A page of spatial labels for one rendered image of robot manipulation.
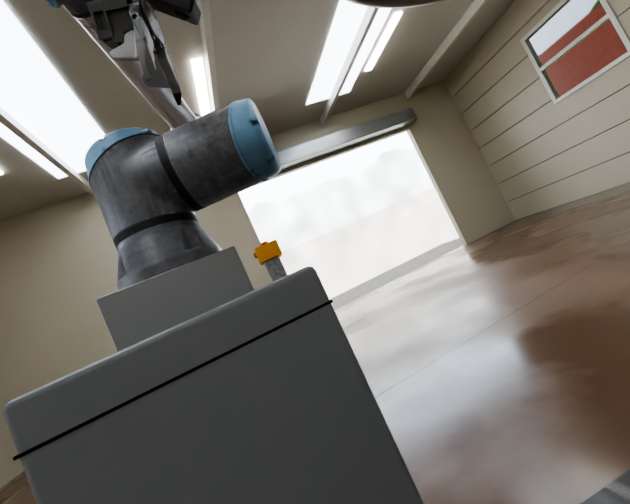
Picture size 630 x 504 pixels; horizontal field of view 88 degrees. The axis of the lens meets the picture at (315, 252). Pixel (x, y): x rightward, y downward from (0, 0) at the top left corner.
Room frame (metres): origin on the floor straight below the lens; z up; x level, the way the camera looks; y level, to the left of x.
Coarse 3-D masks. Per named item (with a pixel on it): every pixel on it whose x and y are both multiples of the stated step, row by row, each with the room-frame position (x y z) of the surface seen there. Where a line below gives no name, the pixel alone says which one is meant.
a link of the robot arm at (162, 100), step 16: (48, 0) 0.57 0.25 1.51; (64, 0) 0.58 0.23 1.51; (80, 0) 0.59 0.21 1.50; (80, 16) 0.61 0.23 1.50; (96, 32) 0.65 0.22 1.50; (128, 64) 0.74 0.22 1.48; (144, 96) 0.85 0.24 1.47; (160, 96) 0.85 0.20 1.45; (160, 112) 0.91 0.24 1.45; (176, 112) 0.93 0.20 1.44; (192, 112) 1.00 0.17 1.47
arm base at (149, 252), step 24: (168, 216) 0.55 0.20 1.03; (192, 216) 0.60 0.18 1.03; (120, 240) 0.54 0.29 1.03; (144, 240) 0.53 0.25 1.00; (168, 240) 0.53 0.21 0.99; (192, 240) 0.56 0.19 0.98; (120, 264) 0.55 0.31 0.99; (144, 264) 0.51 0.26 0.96; (168, 264) 0.52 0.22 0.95; (120, 288) 0.54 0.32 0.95
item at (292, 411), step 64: (192, 320) 0.42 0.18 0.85; (256, 320) 0.44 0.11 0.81; (320, 320) 0.46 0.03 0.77; (64, 384) 0.38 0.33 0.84; (128, 384) 0.39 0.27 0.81; (192, 384) 0.41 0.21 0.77; (256, 384) 0.43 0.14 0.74; (320, 384) 0.45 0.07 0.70; (64, 448) 0.37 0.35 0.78; (128, 448) 0.39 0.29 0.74; (192, 448) 0.40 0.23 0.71; (256, 448) 0.42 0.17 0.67; (320, 448) 0.44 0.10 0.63; (384, 448) 0.46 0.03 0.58
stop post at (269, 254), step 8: (256, 248) 1.59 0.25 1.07; (264, 248) 1.59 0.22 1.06; (272, 248) 1.60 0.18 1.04; (264, 256) 1.59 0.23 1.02; (272, 256) 1.60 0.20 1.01; (280, 256) 1.69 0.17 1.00; (272, 264) 1.61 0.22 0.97; (280, 264) 1.62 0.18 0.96; (272, 272) 1.61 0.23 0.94; (280, 272) 1.62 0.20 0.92; (272, 280) 1.61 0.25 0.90
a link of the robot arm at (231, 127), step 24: (216, 120) 0.54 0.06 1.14; (240, 120) 0.54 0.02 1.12; (168, 144) 0.54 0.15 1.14; (192, 144) 0.53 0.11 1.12; (216, 144) 0.53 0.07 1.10; (240, 144) 0.54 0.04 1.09; (264, 144) 0.55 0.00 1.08; (192, 168) 0.54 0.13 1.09; (216, 168) 0.55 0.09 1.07; (240, 168) 0.56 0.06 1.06; (264, 168) 0.58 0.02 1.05; (192, 192) 0.56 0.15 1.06; (216, 192) 0.58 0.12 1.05
